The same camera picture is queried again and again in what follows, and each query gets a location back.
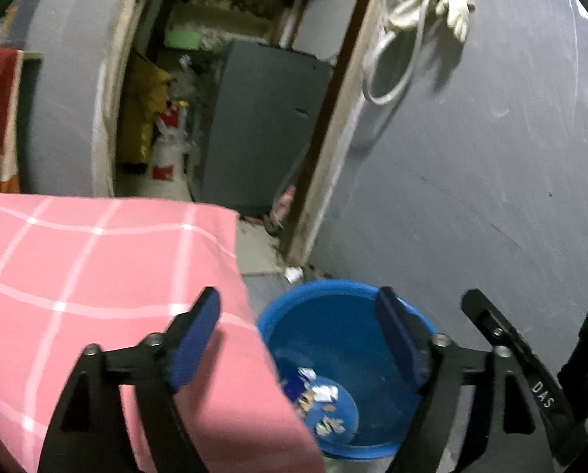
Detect yellow bag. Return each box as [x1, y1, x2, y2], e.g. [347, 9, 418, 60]
[119, 54, 174, 163]

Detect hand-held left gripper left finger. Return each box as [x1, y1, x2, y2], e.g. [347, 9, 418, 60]
[37, 286, 223, 473]

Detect white hose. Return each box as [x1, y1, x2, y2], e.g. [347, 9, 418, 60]
[363, 5, 426, 105]

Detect dark purple wrapper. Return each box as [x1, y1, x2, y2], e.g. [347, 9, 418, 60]
[281, 372, 307, 400]

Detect white sack with red label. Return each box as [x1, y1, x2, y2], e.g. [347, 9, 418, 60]
[151, 101, 192, 183]

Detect wooden door frame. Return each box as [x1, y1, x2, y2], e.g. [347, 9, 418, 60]
[91, 0, 398, 267]

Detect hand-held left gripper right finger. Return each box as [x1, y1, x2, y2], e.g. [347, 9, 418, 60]
[375, 286, 553, 473]

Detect blue plastic bucket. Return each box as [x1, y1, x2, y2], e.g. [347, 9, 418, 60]
[257, 280, 440, 461]

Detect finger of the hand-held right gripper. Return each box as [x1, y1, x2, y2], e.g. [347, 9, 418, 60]
[461, 288, 588, 466]

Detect pink checked cloth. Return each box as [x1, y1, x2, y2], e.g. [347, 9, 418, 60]
[0, 192, 324, 473]

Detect cream rubber gloves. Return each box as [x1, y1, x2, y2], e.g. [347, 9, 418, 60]
[387, 0, 475, 43]

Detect green box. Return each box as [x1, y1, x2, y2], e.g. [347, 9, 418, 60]
[168, 30, 202, 51]

